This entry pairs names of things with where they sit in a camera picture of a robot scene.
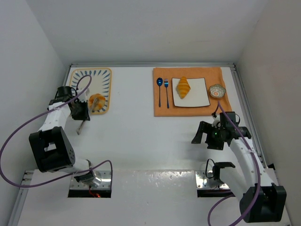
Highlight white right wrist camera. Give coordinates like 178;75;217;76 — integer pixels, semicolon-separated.
212;113;221;128

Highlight blue fork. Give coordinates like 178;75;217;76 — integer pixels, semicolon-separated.
164;79;170;109

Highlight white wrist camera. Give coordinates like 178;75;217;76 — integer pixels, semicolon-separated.
78;88;90;102
212;113;221;128

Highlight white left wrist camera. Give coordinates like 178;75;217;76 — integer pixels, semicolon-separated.
78;88;90;102

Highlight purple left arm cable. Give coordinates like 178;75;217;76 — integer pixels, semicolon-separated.
0;74;113;188

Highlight metal tongs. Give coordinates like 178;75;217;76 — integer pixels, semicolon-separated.
76;97;101;135

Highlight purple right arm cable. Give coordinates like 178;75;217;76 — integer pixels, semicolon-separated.
207;101;261;226

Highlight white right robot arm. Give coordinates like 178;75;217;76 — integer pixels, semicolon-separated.
192;112;286;223

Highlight round swirl bread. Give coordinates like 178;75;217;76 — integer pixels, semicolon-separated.
88;93;106;111

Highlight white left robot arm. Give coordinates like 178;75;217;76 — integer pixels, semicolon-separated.
29;86;92;173

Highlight blue spoon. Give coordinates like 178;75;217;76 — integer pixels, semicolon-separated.
156;77;163;107

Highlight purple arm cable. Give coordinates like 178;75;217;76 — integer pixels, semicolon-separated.
207;101;261;226
0;74;113;188

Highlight orange placemat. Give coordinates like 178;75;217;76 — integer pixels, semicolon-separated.
153;67;232;117

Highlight small flower-shaped dish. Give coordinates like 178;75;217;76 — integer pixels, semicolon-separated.
209;84;226;98

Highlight long croissant bread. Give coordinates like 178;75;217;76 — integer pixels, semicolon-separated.
176;77;191;99

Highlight white square plate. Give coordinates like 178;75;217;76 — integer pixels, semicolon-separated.
172;78;210;107

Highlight blue patterned rectangular tray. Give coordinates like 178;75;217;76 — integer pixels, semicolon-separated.
66;67;112;115

